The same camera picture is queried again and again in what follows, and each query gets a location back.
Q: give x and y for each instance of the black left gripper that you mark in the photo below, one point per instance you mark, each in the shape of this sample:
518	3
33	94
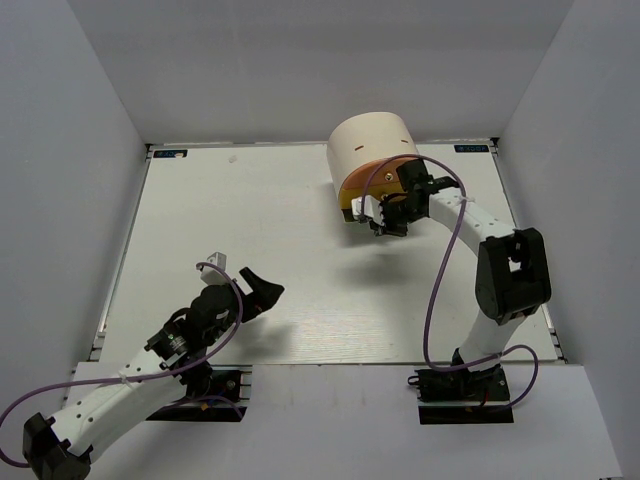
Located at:
263	297

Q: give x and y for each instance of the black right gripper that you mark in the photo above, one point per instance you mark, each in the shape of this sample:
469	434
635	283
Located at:
388	228

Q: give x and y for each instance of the cream round drawer cabinet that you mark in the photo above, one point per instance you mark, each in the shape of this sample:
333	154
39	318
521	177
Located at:
363	153

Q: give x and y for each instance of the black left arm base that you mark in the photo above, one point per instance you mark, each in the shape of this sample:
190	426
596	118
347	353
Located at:
225	399

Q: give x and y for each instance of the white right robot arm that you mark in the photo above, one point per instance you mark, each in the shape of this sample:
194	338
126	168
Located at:
512	278

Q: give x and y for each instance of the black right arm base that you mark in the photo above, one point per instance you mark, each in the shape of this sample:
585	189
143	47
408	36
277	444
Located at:
462	397

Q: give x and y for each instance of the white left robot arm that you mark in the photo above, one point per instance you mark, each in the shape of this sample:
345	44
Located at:
172	367

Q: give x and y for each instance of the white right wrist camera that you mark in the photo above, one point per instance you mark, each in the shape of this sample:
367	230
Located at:
367	209

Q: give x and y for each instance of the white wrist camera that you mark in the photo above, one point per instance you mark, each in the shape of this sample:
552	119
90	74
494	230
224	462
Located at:
367	209
212	270

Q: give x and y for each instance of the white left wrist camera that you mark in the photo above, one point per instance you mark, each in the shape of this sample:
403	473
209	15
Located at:
212	270

